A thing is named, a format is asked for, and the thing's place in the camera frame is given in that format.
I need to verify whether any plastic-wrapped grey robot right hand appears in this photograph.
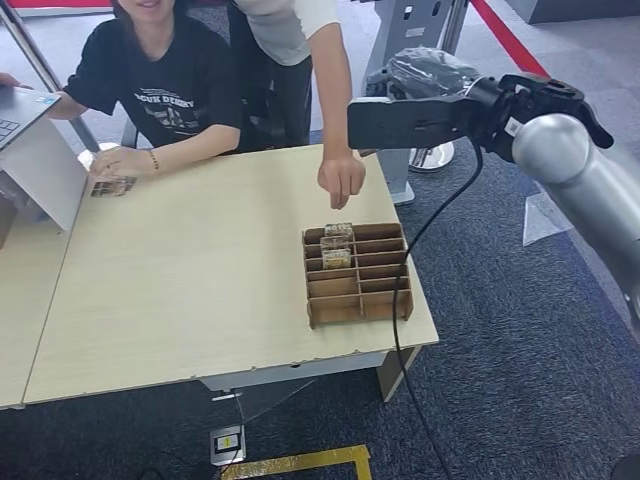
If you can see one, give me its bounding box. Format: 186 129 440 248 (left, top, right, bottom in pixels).
366 46 484 101

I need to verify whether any seated person's left hand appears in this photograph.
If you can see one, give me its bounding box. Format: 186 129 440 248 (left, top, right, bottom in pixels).
88 146 156 181

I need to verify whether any seated person's right hand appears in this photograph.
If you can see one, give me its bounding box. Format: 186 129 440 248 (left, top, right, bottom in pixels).
0 71 33 91

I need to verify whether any standing person's left hand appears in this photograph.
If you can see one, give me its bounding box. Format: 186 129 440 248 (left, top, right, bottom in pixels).
317 150 367 211

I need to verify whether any seated person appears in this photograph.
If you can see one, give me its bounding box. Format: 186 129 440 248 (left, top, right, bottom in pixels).
63 0 244 150

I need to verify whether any cardboard slotted card holder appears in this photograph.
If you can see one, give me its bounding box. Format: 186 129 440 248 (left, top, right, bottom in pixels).
301 222 415 331

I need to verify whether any standing person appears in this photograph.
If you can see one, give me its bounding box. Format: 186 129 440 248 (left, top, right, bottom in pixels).
227 0 341 148

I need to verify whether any silver laptop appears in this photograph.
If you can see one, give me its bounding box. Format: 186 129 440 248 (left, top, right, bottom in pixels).
0 86 62 154

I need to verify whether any grey kiosk stand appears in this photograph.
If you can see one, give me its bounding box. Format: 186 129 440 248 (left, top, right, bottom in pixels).
362 0 471 205

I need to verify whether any red barrier belt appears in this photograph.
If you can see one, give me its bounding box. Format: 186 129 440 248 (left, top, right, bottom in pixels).
469 0 551 79
5 0 113 10

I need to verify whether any white laptop stand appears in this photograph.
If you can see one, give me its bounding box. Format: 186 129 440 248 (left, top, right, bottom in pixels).
0 117 89 233

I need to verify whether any large light wood desk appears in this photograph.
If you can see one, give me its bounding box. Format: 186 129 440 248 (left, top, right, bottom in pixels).
22 142 440 407

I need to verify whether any narrow light wood desk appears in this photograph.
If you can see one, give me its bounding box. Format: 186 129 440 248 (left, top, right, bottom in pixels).
0 192 88 411

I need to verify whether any dark grey platform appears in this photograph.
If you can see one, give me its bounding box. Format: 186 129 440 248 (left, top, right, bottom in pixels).
503 0 640 26

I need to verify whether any clear plastic triangular sign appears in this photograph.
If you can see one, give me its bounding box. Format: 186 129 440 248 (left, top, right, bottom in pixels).
522 190 574 248

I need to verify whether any clear plastic panel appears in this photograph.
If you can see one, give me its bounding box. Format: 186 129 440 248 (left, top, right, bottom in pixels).
233 377 321 427

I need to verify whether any dark blue carpet mat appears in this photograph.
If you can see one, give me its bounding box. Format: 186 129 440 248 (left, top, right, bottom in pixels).
0 114 640 480

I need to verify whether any yellow floor tape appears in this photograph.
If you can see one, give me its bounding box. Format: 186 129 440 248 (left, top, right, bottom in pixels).
221 445 373 480

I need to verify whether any metal floor outlet box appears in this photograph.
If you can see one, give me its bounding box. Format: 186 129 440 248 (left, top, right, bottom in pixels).
209 425 247 469

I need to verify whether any chrome stanchion post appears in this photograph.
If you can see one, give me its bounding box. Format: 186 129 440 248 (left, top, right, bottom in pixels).
0 0 122 174
408 0 471 173

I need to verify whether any black wrist camera block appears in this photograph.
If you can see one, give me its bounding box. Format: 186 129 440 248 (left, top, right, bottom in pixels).
347 97 484 151

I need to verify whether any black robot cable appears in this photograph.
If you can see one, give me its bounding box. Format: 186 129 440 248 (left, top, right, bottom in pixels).
391 135 485 480

